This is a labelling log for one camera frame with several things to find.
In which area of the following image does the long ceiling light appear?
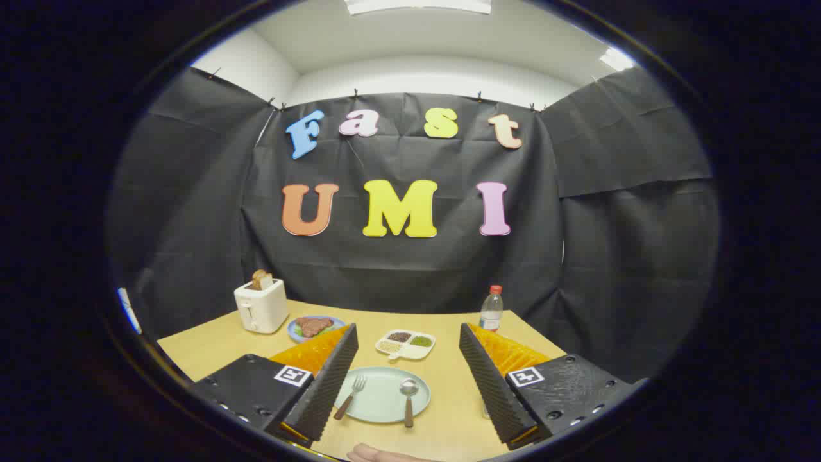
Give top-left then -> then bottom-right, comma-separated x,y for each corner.
343,0 -> 493,16

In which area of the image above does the white sheet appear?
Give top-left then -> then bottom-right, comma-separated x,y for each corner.
117,287 -> 142,335

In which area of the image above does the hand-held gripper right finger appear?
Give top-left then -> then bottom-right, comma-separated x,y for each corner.
459,322 -> 643,451

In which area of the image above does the brown steak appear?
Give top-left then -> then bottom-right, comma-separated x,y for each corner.
295,317 -> 335,338

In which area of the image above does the small ceiling light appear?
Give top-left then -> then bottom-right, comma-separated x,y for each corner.
600,47 -> 637,72

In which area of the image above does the white toaster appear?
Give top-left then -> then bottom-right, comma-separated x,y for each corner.
234,278 -> 290,334

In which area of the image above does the black backdrop cloth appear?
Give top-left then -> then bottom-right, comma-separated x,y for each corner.
106,64 -> 720,386

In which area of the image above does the white divided dish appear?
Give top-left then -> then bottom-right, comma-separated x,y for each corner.
375,329 -> 437,361

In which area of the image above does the small blue plate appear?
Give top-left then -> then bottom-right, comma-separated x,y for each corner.
287,315 -> 347,344

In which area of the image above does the wooden handled metal spoon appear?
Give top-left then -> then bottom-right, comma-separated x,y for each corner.
400,378 -> 419,429

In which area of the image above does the wooden handled metal fork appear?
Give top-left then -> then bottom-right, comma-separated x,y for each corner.
333,374 -> 368,421

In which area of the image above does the clear red capped water bottle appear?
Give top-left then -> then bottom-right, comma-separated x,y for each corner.
479,285 -> 505,332

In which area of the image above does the light green plate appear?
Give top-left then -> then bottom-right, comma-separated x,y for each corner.
334,366 -> 432,424

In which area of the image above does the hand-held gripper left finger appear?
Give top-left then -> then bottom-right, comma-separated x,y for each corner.
192,323 -> 360,450

